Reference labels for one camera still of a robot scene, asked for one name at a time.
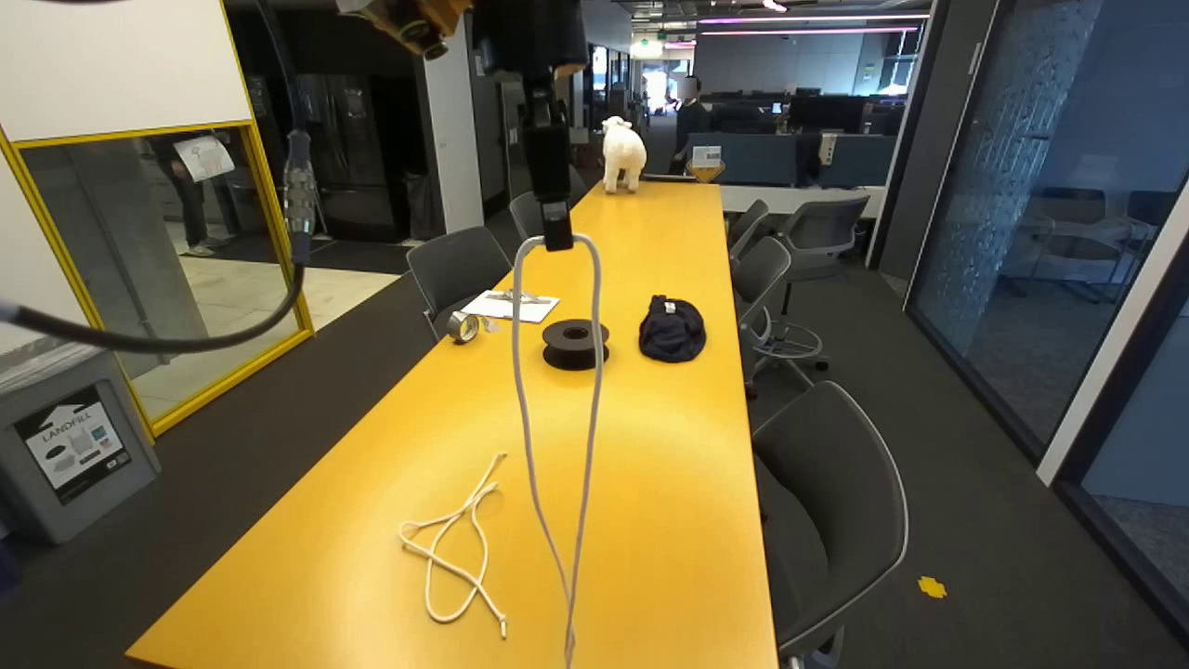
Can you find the black filament spool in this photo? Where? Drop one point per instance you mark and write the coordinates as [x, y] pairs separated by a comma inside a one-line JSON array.
[[574, 345]]

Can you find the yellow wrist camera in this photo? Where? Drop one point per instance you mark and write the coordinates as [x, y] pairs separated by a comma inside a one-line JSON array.
[[423, 26]]

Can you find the grey tape roll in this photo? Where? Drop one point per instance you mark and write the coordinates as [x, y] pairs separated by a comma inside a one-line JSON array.
[[464, 328]]

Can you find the white plush toy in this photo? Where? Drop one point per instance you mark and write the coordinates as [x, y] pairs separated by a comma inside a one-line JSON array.
[[621, 154]]

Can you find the grey office chair near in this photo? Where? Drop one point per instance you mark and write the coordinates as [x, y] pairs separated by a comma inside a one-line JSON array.
[[833, 517]]

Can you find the grey office chair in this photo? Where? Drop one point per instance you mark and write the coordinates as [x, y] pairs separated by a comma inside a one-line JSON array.
[[833, 517], [823, 227], [762, 278]]

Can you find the white paper sheet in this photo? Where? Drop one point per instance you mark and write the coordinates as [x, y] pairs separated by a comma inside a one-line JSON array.
[[507, 305]]

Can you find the grey office chair far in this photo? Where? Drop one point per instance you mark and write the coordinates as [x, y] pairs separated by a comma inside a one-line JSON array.
[[823, 227]]

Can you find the grey box with label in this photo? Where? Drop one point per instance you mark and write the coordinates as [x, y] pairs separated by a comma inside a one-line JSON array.
[[71, 445]]

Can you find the grey office chair middle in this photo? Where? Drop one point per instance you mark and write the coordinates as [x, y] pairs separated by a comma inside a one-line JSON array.
[[762, 278]]

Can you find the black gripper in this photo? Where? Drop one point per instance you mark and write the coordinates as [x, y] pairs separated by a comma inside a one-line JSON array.
[[539, 43]]

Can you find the black cloth bundle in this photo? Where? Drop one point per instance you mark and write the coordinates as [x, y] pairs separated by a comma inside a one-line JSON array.
[[670, 333]]

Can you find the yellow framed mirror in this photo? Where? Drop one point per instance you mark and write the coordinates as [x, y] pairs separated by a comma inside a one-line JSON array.
[[178, 238]]

